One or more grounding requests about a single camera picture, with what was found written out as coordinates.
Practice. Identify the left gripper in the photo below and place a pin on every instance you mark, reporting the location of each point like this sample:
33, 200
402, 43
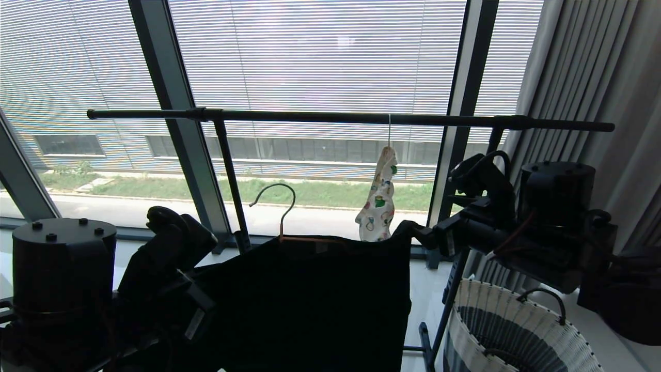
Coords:
193, 305

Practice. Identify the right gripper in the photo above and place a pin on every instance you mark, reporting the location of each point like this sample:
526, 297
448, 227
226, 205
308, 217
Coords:
465, 235

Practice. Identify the cream printed garment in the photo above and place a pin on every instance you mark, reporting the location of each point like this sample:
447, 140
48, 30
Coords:
379, 206

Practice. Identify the black garment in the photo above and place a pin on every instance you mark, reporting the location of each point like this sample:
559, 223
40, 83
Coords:
310, 310

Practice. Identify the pink clothes hanger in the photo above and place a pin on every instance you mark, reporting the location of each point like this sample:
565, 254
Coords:
389, 132
281, 222

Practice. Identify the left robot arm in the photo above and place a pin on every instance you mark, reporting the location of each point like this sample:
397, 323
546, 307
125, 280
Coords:
62, 279

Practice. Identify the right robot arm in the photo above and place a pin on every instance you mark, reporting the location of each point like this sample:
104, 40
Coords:
557, 206

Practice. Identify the white laundry basket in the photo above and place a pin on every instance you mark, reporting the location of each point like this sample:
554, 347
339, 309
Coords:
516, 330

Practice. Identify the black clothes rack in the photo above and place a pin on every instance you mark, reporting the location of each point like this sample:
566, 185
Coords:
335, 118

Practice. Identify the grey curtain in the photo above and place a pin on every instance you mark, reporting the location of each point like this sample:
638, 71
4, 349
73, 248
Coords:
594, 77

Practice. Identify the window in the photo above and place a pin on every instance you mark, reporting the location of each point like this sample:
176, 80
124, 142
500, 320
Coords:
310, 51

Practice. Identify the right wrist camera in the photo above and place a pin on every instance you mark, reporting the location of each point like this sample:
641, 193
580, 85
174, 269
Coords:
480, 181

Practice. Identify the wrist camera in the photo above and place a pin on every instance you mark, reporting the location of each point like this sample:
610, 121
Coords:
480, 181
175, 232

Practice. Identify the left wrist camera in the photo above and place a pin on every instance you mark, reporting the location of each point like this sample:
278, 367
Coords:
175, 232

